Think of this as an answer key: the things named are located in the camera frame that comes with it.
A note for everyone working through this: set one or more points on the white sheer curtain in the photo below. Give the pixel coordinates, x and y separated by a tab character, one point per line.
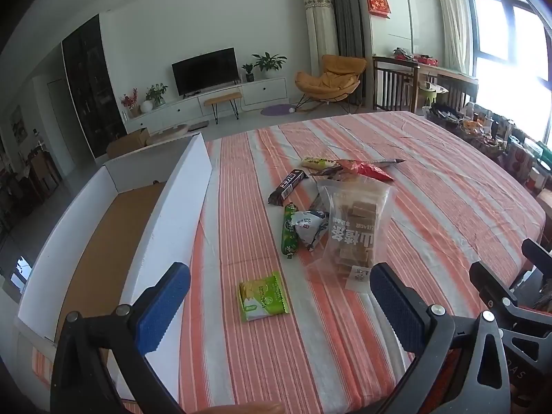
450	17

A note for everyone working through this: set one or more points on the window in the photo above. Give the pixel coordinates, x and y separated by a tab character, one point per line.
513	51

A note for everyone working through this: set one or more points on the wooden bench with black legs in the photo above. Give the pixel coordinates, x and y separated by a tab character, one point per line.
222	97

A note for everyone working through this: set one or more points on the round white vase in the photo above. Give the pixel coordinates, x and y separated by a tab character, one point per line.
147	106

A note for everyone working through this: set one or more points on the framed wall painting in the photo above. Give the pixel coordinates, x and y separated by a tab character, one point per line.
16	123

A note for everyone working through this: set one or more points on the black glass display cabinet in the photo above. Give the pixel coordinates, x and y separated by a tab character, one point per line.
90	86

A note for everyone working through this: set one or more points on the green sausage stick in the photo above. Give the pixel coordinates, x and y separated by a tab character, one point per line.
288	235

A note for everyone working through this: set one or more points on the red snack packet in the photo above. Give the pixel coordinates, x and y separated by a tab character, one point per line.
371	170

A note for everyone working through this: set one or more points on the brown chocolate bar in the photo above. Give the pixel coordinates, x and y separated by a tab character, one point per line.
287	186

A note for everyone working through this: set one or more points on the black television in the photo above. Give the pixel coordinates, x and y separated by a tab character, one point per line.
205	71

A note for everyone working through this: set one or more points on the black snack packet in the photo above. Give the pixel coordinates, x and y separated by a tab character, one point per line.
390	162

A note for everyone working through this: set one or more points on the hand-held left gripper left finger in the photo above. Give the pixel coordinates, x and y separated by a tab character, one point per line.
164	306

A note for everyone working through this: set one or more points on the clear bag of brown bars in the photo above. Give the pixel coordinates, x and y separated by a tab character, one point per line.
353	233

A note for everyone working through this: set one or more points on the red flowers in vase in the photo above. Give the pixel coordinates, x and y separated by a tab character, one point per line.
129	101

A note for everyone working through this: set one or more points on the grey curtain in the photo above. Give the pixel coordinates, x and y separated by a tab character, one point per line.
349	8

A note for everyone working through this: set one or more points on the red wall hanging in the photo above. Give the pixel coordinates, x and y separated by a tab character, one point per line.
378	2

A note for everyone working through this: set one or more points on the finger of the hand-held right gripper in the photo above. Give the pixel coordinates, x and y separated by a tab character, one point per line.
538	252
496	287

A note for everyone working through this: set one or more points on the white blue triangular packet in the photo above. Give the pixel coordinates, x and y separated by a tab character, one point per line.
308	226

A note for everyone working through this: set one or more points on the large green potted plant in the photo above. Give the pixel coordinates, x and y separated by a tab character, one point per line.
267	62

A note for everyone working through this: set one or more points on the orange striped tablecloth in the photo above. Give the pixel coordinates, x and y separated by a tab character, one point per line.
431	207

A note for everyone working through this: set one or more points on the white television cabinet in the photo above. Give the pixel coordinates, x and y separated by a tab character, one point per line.
263	90

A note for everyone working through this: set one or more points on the beige oval floor pad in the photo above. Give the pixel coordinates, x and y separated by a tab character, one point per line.
168	134

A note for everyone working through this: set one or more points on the bushy green potted plant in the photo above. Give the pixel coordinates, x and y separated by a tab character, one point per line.
156	94

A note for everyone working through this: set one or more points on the person's left hand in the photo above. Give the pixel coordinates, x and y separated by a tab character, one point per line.
250	409

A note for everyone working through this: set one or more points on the green cracker packet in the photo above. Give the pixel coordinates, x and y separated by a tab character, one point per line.
263	297

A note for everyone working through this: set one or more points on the cream long snack packet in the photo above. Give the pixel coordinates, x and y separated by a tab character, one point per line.
317	163

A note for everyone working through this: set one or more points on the brown cardboard box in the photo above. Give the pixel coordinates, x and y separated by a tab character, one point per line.
127	143

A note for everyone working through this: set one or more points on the purple round floor mat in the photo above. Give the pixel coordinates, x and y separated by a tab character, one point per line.
276	110

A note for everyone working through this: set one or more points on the small potted plant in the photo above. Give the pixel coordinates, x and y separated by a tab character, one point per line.
248	71

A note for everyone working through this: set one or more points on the covered standing air conditioner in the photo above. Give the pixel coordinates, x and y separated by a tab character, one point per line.
321	30

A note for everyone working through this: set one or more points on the dark floor scale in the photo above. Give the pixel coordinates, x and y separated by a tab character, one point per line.
198	125

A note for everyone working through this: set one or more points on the row of assorted packages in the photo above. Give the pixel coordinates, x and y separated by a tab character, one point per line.
496	133

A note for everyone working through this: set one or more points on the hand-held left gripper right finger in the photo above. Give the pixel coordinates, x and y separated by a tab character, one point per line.
396	306

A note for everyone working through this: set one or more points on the white cardboard box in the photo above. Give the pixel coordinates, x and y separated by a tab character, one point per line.
181	207

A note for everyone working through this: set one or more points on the orange rocking chair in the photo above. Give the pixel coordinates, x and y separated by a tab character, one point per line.
332	73

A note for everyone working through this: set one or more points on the yellow green stool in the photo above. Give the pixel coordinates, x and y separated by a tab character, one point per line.
433	92

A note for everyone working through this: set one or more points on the dark wooden chair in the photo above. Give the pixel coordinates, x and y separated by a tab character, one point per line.
394	84

